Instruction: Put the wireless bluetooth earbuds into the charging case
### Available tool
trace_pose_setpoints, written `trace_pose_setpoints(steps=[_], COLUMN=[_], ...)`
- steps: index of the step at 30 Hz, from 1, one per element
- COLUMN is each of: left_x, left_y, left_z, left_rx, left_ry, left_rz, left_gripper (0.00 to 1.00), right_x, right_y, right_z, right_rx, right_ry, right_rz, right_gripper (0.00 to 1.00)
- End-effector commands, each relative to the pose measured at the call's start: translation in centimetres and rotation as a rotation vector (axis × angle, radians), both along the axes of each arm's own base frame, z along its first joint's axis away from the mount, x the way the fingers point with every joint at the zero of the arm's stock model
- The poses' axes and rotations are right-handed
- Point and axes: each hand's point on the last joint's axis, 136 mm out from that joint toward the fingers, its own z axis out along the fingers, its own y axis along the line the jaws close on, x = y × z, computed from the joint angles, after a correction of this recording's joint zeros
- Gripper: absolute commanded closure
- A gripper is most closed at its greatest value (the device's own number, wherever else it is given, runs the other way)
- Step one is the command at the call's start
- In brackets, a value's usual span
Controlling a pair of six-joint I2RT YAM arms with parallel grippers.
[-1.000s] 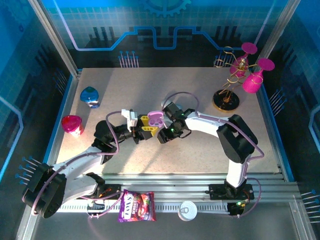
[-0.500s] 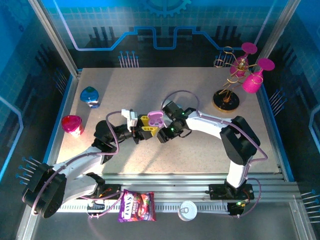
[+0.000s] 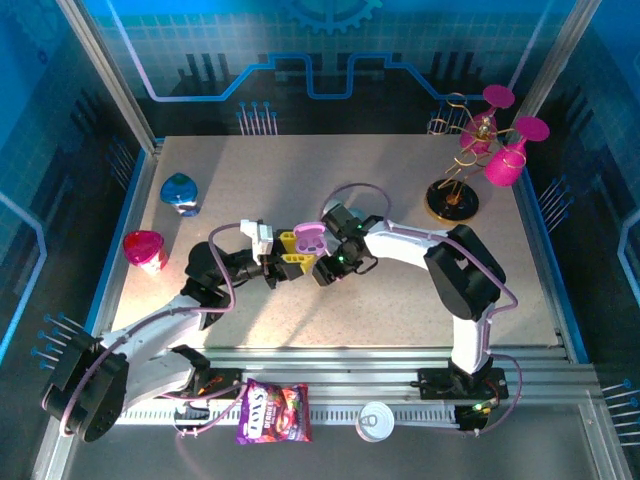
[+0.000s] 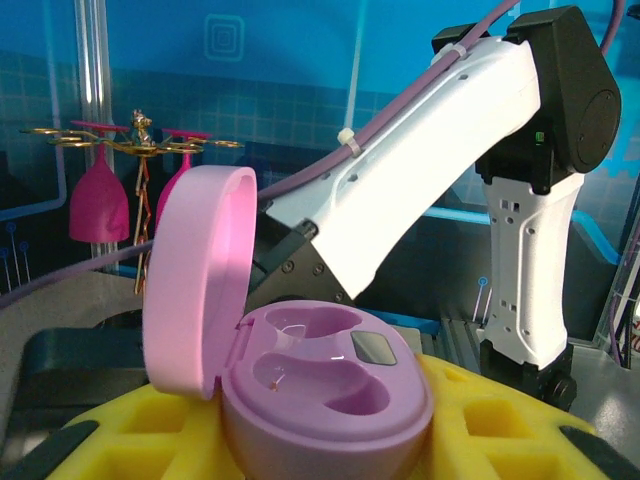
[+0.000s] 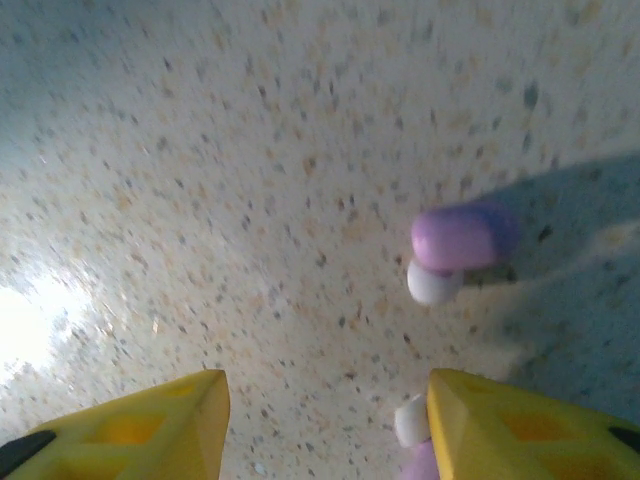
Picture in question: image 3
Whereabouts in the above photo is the silver tin can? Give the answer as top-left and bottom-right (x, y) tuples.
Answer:
(354, 400), (396, 443)

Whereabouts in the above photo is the blue table edge strip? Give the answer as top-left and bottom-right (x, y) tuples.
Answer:
(515, 169), (590, 364)
(74, 144), (164, 364)

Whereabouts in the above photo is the purple candy bag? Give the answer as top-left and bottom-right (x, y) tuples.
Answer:
(234, 378), (314, 446)

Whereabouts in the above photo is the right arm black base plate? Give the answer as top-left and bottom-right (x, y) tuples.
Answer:
(417, 367), (510, 401)

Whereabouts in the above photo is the gold wire glass rack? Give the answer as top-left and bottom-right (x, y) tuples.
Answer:
(424, 92), (529, 225)

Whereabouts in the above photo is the pink earbud charging case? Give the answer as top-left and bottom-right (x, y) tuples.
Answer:
(291, 221), (330, 258)

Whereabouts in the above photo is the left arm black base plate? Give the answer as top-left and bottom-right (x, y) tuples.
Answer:
(164, 368), (246, 401)

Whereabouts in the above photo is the blue lidded cup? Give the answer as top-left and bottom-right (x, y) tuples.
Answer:
(159, 172), (200, 217)

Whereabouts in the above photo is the aluminium frame post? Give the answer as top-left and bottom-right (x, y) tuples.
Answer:
(508, 0), (602, 124)
(55, 0), (164, 154)

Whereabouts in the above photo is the red lidded cup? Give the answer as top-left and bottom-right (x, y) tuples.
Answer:
(122, 230), (169, 275)

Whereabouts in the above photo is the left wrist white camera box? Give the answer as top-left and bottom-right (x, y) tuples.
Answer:
(239, 218), (276, 267)

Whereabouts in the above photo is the aluminium frame rail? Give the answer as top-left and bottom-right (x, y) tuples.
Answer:
(59, 346), (604, 404)

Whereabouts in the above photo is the pink wine glass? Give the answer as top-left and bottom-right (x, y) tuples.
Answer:
(483, 115), (551, 189)
(457, 83), (516, 154)

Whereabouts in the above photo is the grey slotted cable duct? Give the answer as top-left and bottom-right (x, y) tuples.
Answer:
(112, 405), (461, 427)

